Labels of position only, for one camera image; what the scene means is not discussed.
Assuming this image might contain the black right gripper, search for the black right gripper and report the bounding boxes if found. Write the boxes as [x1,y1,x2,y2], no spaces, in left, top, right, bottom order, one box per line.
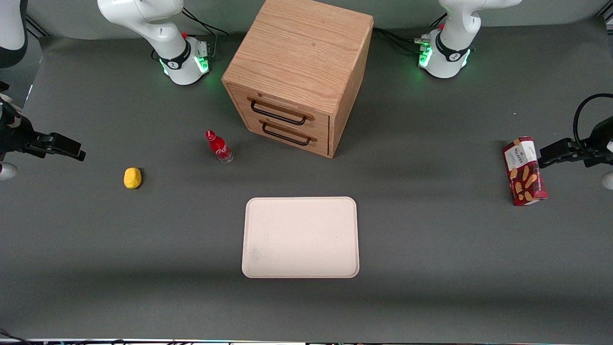
[0,103,87,162]

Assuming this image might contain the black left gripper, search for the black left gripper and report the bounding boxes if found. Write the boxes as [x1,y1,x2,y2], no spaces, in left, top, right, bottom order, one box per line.
[538,116,613,169]

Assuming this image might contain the red coke bottle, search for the red coke bottle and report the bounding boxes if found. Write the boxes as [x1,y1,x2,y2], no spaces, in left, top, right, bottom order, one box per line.
[205,130,234,164]

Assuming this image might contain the beige rectangular tray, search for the beige rectangular tray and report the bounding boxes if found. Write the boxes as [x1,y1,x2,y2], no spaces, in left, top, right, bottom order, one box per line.
[241,196,360,279]

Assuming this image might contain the red shortbread cookie box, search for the red shortbread cookie box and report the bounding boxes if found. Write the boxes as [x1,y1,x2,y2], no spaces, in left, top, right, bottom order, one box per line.
[502,136,548,207]

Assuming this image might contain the wooden drawer front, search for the wooden drawer front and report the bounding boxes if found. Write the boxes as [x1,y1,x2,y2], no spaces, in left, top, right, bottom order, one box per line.
[228,85,331,140]
[242,113,331,158]

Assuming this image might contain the wooden drawer cabinet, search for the wooden drawer cabinet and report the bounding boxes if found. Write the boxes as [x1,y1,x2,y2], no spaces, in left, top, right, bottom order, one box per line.
[222,0,375,159]

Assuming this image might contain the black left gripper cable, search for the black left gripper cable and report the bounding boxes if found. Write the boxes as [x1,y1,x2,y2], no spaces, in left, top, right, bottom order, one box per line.
[573,93,613,150]

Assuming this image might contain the dark frame rail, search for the dark frame rail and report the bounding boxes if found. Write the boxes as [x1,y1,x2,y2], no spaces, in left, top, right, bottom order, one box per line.
[25,13,49,39]

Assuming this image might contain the black right base cables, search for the black right base cables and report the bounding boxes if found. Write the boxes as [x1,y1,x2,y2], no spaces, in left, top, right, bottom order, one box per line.
[182,7,230,37]

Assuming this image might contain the black base cables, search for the black base cables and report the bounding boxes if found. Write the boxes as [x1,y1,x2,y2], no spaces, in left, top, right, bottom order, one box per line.
[373,13,447,54]
[182,7,230,37]

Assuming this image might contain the black cable at table edge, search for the black cable at table edge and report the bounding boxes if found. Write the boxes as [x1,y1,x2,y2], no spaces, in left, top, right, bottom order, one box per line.
[0,328,30,345]

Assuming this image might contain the black left base cables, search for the black left base cables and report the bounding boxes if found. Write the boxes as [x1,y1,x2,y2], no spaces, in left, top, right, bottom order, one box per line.
[373,13,447,54]

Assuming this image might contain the black metal drawer handle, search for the black metal drawer handle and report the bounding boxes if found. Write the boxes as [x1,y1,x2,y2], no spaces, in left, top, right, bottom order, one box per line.
[247,97,315,127]
[259,120,318,147]

